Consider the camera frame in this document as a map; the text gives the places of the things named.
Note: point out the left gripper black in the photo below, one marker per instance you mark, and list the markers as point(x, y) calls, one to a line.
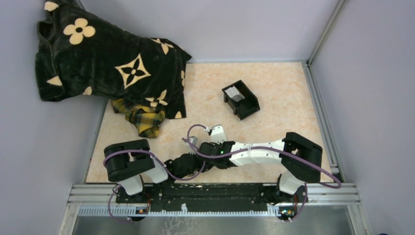
point(208, 167)

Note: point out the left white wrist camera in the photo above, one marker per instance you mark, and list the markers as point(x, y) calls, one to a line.
point(193, 140)

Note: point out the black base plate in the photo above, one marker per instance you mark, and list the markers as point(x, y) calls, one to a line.
point(243, 197)

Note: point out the stack of white cards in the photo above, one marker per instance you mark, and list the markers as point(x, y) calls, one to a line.
point(234, 94)

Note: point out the black floral plush blanket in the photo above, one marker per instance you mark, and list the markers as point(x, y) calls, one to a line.
point(82, 54)

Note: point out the yellow black plaid cloth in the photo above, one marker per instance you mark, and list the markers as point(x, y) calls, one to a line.
point(147, 120)

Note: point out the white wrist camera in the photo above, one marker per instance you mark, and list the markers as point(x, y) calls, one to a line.
point(217, 134)
point(193, 140)

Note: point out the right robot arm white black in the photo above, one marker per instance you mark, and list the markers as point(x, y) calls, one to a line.
point(301, 157)

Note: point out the aluminium frame rail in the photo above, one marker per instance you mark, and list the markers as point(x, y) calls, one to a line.
point(99, 200)

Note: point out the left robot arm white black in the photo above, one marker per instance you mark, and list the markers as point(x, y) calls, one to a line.
point(126, 162)

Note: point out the black card box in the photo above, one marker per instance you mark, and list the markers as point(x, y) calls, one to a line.
point(245, 107)

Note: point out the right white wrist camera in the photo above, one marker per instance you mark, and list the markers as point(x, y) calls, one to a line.
point(217, 134)

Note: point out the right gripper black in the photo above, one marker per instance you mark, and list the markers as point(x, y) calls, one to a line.
point(213, 144)

